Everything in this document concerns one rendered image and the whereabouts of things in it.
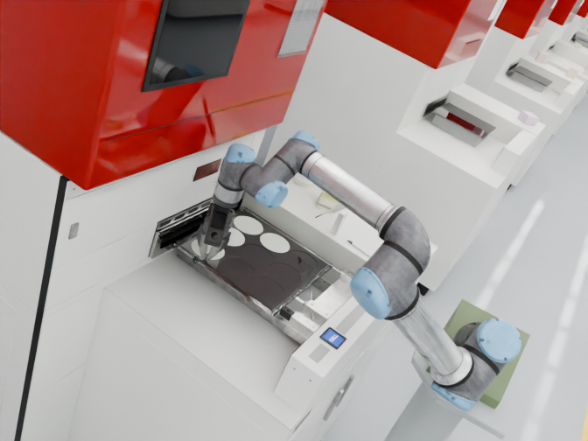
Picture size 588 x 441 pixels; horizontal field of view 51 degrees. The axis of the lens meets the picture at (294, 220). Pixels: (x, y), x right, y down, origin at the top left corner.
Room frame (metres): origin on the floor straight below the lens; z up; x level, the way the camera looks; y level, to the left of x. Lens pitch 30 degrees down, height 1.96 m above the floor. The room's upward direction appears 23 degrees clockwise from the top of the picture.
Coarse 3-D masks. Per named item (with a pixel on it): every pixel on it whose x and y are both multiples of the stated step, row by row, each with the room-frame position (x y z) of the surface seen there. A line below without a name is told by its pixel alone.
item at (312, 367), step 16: (352, 304) 1.43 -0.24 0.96; (336, 320) 1.33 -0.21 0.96; (352, 320) 1.36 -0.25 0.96; (368, 320) 1.39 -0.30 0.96; (352, 336) 1.30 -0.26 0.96; (368, 336) 1.47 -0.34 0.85; (304, 352) 1.17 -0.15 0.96; (320, 352) 1.19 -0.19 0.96; (336, 352) 1.21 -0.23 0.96; (352, 352) 1.33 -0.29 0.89; (288, 368) 1.13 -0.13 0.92; (304, 368) 1.12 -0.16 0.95; (320, 368) 1.13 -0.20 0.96; (336, 368) 1.22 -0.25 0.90; (288, 384) 1.13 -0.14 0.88; (304, 384) 1.12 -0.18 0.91; (320, 384) 1.12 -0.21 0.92; (288, 400) 1.12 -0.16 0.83; (304, 400) 1.11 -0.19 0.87
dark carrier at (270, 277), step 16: (192, 240) 1.50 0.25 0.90; (256, 240) 1.64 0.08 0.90; (288, 240) 1.71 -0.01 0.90; (224, 256) 1.49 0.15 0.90; (240, 256) 1.52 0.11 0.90; (256, 256) 1.55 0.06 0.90; (272, 256) 1.59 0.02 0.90; (288, 256) 1.62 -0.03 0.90; (304, 256) 1.66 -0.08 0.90; (224, 272) 1.42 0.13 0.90; (240, 272) 1.45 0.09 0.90; (256, 272) 1.48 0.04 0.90; (272, 272) 1.51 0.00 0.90; (288, 272) 1.54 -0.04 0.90; (304, 272) 1.57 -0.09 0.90; (256, 288) 1.41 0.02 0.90; (272, 288) 1.44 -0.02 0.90; (288, 288) 1.47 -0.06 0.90; (272, 304) 1.36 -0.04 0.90
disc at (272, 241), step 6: (264, 234) 1.68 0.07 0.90; (270, 234) 1.70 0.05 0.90; (276, 234) 1.71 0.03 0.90; (264, 240) 1.66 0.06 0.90; (270, 240) 1.67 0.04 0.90; (276, 240) 1.68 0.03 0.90; (282, 240) 1.70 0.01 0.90; (264, 246) 1.62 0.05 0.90; (270, 246) 1.64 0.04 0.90; (276, 246) 1.65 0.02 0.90; (282, 246) 1.66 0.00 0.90; (288, 246) 1.68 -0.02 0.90; (282, 252) 1.63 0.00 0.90
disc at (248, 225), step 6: (240, 216) 1.73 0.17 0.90; (246, 216) 1.75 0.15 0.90; (234, 222) 1.68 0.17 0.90; (240, 222) 1.70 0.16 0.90; (246, 222) 1.71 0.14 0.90; (252, 222) 1.73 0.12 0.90; (258, 222) 1.74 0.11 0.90; (240, 228) 1.66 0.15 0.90; (246, 228) 1.68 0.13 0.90; (252, 228) 1.69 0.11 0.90; (258, 228) 1.70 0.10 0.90
